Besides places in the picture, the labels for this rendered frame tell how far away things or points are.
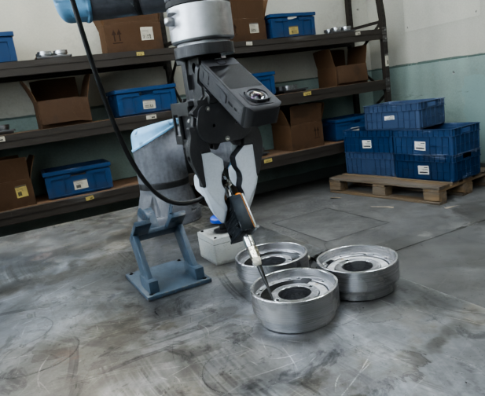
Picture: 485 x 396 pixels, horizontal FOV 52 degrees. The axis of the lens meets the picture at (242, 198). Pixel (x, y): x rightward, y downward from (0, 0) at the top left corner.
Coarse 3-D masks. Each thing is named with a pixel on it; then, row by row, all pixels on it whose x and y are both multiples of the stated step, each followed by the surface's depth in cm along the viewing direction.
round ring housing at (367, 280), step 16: (320, 256) 67; (336, 256) 69; (352, 256) 69; (368, 256) 68; (384, 256) 67; (336, 272) 61; (352, 272) 60; (368, 272) 59; (384, 272) 60; (352, 288) 60; (368, 288) 60; (384, 288) 61
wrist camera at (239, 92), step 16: (208, 64) 55; (224, 64) 56; (240, 64) 56; (208, 80) 55; (224, 80) 53; (240, 80) 53; (256, 80) 54; (224, 96) 52; (240, 96) 51; (256, 96) 50; (272, 96) 52; (240, 112) 50; (256, 112) 50; (272, 112) 51
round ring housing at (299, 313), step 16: (272, 272) 63; (288, 272) 64; (304, 272) 63; (320, 272) 62; (256, 288) 61; (288, 288) 61; (304, 288) 60; (336, 288) 57; (256, 304) 57; (272, 304) 55; (288, 304) 54; (304, 304) 54; (320, 304) 54; (336, 304) 56; (272, 320) 55; (288, 320) 54; (304, 320) 54; (320, 320) 55
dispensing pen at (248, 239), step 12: (228, 180) 62; (228, 192) 61; (228, 204) 59; (240, 204) 59; (228, 216) 60; (240, 216) 58; (228, 228) 61; (240, 228) 58; (252, 228) 58; (240, 240) 61; (252, 240) 59; (252, 252) 58; (264, 276) 58
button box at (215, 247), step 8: (200, 232) 85; (208, 232) 85; (216, 232) 83; (224, 232) 83; (200, 240) 85; (208, 240) 82; (216, 240) 80; (224, 240) 81; (200, 248) 86; (208, 248) 82; (216, 248) 80; (224, 248) 81; (232, 248) 82; (240, 248) 82; (208, 256) 83; (216, 256) 80; (224, 256) 81; (232, 256) 82; (216, 264) 81
